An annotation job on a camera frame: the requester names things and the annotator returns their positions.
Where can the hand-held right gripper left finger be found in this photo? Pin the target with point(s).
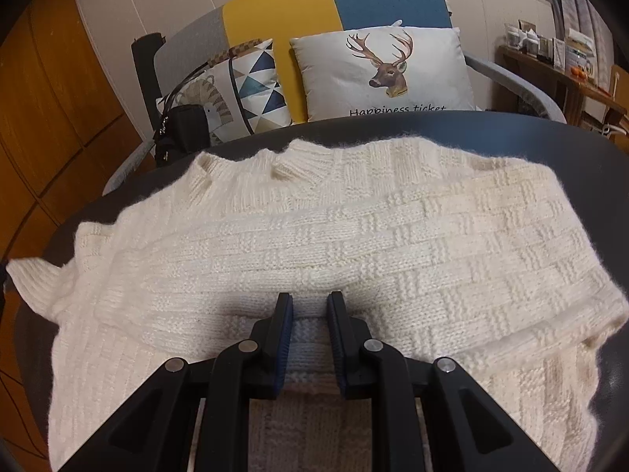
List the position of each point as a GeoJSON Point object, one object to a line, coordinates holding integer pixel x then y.
{"type": "Point", "coordinates": [286, 344]}

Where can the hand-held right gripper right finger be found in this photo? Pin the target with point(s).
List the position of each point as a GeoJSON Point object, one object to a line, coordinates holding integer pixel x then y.
{"type": "Point", "coordinates": [336, 344]}

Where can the cream knitted sweater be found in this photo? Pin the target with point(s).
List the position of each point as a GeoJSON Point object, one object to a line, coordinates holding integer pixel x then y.
{"type": "Point", "coordinates": [344, 236]}

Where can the black handbag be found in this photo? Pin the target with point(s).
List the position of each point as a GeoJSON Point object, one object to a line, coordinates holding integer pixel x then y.
{"type": "Point", "coordinates": [184, 132]}

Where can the deer print pillow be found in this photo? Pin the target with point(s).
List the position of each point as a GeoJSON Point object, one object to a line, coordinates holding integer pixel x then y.
{"type": "Point", "coordinates": [324, 78]}

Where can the wooden wardrobe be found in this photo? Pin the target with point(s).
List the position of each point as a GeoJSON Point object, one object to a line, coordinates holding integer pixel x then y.
{"type": "Point", "coordinates": [49, 132]}

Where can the wooden side table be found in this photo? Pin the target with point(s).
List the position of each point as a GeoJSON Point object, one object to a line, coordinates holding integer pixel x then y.
{"type": "Point", "coordinates": [565, 83]}

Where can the grey yellow blue armchair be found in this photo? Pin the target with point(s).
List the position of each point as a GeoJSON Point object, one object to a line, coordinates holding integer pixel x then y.
{"type": "Point", "coordinates": [383, 0]}

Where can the stack of boxes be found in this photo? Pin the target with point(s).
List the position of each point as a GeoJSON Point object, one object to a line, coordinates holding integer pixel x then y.
{"type": "Point", "coordinates": [580, 51]}

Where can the beige patterned curtain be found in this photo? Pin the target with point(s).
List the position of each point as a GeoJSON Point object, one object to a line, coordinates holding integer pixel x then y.
{"type": "Point", "coordinates": [580, 5]}

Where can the black upright post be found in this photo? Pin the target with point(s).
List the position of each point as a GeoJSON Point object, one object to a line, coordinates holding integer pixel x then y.
{"type": "Point", "coordinates": [147, 73]}

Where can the picture frame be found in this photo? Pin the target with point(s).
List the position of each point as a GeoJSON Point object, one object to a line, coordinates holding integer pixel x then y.
{"type": "Point", "coordinates": [527, 27]}

